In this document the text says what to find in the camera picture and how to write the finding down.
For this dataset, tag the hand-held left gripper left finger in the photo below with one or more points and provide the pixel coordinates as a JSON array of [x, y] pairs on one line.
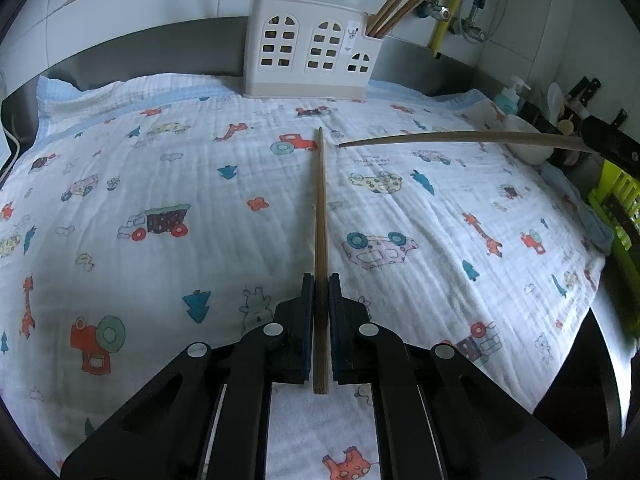
[[308, 310]]

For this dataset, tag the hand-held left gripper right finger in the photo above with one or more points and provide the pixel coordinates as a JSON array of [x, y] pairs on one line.
[[334, 310]]

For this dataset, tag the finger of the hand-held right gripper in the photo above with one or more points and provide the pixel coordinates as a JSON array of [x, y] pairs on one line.
[[615, 147]]

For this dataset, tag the wooden chopstick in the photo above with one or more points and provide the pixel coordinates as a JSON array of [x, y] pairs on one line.
[[402, 5], [413, 7], [320, 210], [393, 0], [450, 136]]

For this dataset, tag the cream plastic utensil holder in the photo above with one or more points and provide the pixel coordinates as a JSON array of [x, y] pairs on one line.
[[300, 75]]

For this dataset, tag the green plastic rack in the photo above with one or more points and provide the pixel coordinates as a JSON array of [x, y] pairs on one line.
[[620, 185]]

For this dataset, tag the white plastic scoop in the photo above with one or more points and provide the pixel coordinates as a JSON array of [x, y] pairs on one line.
[[555, 100]]

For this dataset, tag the white bowl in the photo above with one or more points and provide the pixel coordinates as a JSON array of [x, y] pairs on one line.
[[520, 122]]

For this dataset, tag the soap dispenser bottle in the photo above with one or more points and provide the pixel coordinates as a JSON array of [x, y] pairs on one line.
[[506, 102]]

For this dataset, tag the white printed blanket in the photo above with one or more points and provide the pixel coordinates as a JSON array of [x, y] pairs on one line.
[[200, 170]]

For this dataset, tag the metal water valve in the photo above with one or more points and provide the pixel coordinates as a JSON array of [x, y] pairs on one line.
[[472, 30]]

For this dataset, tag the yellow pipe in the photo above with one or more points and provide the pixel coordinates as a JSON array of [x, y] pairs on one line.
[[452, 5]]

